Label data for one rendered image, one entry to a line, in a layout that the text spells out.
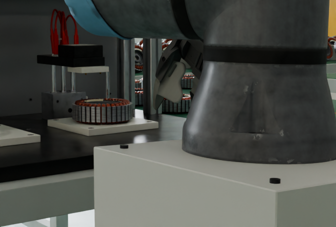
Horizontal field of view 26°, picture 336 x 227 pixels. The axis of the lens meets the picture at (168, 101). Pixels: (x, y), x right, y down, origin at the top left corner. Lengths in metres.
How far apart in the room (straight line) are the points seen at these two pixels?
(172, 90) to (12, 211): 0.30
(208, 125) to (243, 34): 0.09
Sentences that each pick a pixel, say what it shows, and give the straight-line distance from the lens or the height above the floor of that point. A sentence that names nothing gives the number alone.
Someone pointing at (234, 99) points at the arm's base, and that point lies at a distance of 0.64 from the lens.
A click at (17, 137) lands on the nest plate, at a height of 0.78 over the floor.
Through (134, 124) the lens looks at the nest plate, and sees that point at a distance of 1.32.
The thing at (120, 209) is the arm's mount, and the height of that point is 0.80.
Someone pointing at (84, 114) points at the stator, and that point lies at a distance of 1.32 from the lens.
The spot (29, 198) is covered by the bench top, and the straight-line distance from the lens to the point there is 1.01.
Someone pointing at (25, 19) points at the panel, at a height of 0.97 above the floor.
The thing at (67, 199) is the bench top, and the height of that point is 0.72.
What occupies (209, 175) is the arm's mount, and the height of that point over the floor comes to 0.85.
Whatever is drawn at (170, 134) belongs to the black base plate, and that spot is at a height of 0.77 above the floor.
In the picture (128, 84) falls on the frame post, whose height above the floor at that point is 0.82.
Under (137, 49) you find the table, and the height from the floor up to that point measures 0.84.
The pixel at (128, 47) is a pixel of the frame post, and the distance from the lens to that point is 1.62.
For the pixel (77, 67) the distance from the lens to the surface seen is 1.37.
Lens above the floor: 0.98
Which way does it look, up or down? 7 degrees down
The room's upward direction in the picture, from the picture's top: straight up
